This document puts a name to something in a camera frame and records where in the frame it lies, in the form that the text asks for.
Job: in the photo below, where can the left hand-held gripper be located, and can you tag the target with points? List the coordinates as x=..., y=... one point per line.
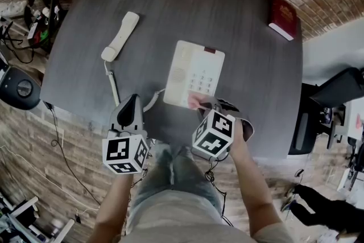
x=119, y=150

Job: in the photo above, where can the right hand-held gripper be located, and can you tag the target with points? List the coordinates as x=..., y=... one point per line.
x=213, y=133

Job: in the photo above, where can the pink cloth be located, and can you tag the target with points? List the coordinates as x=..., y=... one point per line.
x=194, y=99

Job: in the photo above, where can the white telephone base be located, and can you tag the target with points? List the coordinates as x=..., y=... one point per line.
x=196, y=71

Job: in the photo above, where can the person's right forearm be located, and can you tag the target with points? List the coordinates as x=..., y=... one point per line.
x=253, y=179

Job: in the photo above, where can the person's left forearm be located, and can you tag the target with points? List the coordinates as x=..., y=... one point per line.
x=113, y=202

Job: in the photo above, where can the white telephone handset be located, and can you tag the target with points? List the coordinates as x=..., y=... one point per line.
x=120, y=35

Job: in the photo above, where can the person's blue jeans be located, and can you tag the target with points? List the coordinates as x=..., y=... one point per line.
x=176, y=170

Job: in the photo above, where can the black power adapter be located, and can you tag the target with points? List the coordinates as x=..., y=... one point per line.
x=48, y=105

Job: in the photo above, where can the red hardcover book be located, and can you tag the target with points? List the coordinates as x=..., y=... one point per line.
x=283, y=17

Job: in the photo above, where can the person's beige shirt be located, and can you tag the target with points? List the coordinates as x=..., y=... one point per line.
x=182, y=222

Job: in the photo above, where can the small green item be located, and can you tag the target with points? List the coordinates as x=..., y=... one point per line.
x=44, y=34

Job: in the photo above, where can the small red item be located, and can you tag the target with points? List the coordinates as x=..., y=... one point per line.
x=37, y=37

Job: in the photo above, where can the white earphones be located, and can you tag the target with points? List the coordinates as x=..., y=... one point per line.
x=56, y=11

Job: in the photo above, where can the white smartphone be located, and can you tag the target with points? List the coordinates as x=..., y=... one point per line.
x=32, y=30

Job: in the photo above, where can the small clear bottle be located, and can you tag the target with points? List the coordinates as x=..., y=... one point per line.
x=36, y=12

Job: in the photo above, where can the white cardboard box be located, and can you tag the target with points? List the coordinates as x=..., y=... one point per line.
x=355, y=119

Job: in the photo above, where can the white desk frame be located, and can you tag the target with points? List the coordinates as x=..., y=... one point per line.
x=28, y=222

